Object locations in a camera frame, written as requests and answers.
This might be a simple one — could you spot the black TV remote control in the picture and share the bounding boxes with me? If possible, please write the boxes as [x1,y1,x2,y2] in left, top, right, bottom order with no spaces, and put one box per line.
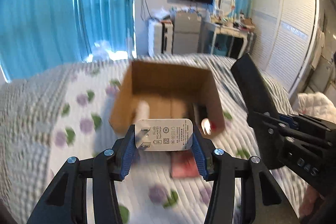
[231,54,284,169]

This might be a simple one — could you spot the red rose compact case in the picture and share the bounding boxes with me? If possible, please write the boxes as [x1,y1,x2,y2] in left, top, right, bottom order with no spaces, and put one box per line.
[170,150,199,179]

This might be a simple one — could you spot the white Huawei charger plug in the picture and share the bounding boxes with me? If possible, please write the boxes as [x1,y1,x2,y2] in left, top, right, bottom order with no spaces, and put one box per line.
[134,118,193,152]

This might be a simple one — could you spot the floral quilted bedspread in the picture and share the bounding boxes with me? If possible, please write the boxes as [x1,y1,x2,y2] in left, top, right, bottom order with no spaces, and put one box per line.
[1,54,307,223]

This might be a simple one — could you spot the white louvered wardrobe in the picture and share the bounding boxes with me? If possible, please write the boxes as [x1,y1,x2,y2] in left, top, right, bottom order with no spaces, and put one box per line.
[251,0,320,96]

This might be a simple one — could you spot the white dressing table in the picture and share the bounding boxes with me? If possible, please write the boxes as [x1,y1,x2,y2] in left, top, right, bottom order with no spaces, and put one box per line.
[199,21,257,59]

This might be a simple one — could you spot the brown cardboard box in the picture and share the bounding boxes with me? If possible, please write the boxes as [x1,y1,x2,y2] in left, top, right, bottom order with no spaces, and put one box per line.
[109,61,225,139]

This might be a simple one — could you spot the oval white vanity mirror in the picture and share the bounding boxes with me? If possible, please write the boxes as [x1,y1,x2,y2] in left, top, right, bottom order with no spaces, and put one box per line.
[215,0,235,17]

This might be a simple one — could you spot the grey storage cabinet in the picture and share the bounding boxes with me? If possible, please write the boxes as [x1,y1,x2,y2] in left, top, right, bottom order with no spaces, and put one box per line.
[173,11,202,55]

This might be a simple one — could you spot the white drawer unit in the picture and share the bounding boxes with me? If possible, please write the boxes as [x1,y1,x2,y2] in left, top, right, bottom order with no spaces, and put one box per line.
[148,19,173,57]

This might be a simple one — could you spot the blue curtain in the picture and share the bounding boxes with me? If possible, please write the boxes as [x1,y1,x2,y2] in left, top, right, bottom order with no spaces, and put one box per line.
[1,0,134,81]

